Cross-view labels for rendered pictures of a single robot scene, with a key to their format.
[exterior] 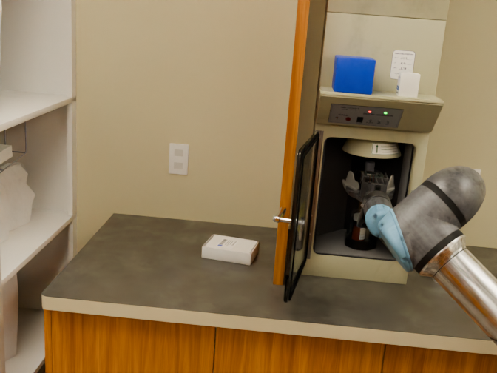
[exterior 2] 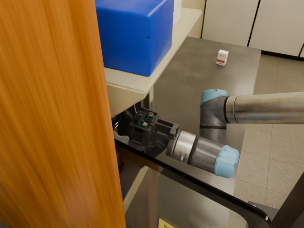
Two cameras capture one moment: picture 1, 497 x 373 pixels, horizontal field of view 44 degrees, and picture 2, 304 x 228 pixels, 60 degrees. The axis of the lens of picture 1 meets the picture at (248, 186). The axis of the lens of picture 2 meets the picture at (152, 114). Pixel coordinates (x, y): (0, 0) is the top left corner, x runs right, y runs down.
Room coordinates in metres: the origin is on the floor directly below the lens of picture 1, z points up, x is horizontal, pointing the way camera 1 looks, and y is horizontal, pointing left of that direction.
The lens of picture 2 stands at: (1.53, 0.09, 1.72)
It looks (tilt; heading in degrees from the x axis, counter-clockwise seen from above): 42 degrees down; 289
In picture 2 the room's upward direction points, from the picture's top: straight up
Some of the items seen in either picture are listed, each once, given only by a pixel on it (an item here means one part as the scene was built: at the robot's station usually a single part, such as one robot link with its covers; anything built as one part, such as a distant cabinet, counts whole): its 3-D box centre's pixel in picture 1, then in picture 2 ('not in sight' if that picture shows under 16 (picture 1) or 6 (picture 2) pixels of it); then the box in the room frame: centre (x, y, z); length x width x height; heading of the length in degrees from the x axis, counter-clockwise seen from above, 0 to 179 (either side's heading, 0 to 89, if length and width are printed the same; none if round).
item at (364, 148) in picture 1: (372, 143); not in sight; (1.84, -0.36, 1.34); 0.18 x 0.18 x 0.05
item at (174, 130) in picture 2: (373, 192); (153, 133); (1.68, -0.35, 1.23); 0.12 x 0.08 x 0.09; 177
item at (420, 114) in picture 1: (377, 112); (150, 59); (1.68, -0.33, 1.46); 0.32 x 0.11 x 0.10; 87
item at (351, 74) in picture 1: (353, 74); (131, 28); (1.69, -0.26, 1.56); 0.10 x 0.10 x 0.09; 87
